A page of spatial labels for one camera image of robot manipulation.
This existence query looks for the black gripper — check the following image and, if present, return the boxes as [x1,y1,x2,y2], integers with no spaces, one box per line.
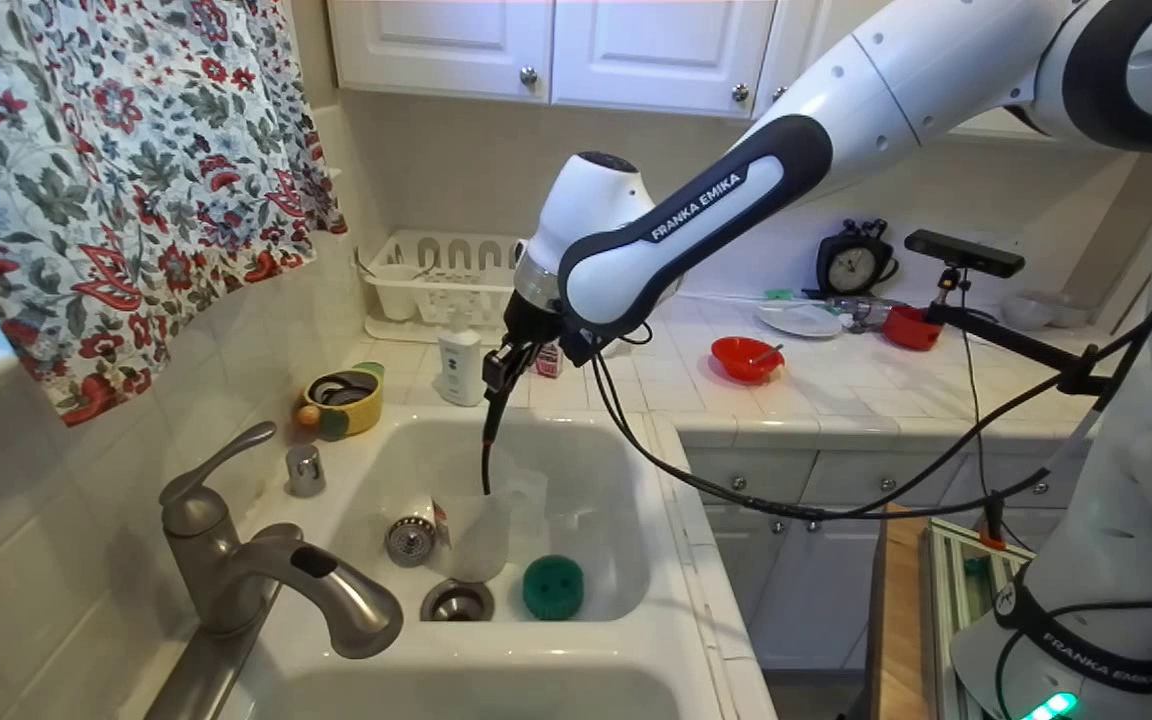
[500,297,566,365]

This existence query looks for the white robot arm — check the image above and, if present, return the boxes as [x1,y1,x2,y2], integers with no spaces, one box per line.
[491,0,1152,720]

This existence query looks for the white carton with red print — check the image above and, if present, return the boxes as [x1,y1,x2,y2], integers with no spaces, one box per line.
[532,345,566,379]

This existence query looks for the white cylindrical canister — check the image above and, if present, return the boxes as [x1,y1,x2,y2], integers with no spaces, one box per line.
[439,332,484,407]

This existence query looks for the white dish rack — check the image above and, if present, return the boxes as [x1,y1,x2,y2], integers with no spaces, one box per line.
[361,230,519,335]

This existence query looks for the red bowl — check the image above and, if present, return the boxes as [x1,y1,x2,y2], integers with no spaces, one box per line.
[713,335,785,383]

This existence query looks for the white double sink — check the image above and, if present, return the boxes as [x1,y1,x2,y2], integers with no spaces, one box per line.
[216,412,775,720]

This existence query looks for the metal sink stopper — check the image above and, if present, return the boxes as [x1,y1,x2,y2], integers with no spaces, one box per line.
[384,509,443,569]

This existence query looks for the small metal cup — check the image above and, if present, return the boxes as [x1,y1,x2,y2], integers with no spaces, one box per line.
[283,444,324,500]

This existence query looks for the green round scrubber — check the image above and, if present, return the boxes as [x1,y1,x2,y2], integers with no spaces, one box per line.
[524,554,583,620]

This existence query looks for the metal sink drain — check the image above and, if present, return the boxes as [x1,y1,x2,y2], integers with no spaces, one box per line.
[421,580,498,623]

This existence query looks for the white upper cabinets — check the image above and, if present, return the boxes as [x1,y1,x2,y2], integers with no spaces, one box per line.
[330,0,886,119]

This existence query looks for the white cabinets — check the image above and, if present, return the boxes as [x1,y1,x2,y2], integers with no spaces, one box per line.
[680,432,1099,674]
[330,0,886,119]

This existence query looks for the black kitchen scale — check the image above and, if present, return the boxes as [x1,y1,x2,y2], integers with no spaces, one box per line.
[815,220,897,297]

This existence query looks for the white lower cabinets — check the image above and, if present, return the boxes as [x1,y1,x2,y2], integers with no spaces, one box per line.
[680,432,1099,674]

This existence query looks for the metal faucet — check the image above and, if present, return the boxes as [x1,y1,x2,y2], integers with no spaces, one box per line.
[145,421,405,720]

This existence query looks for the floral curtain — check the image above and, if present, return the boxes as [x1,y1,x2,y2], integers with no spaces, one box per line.
[0,0,345,422]

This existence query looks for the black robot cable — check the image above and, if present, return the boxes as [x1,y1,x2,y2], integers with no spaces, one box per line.
[589,236,1152,526]

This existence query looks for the black camera on stand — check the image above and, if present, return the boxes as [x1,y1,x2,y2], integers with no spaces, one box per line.
[906,229,1114,395]

